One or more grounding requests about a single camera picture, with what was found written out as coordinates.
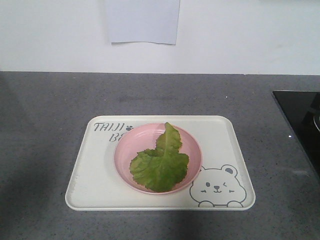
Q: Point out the white paper sheet on wall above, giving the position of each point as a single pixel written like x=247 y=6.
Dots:
x=150 y=21

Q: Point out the green lettuce leaf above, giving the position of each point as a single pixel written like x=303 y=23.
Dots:
x=161 y=168

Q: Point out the black glass gas stove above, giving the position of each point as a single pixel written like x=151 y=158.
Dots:
x=302 y=111

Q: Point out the cream bear-print serving tray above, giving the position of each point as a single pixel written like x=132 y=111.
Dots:
x=223 y=183

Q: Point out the pink round plate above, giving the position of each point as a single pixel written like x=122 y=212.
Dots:
x=144 y=137

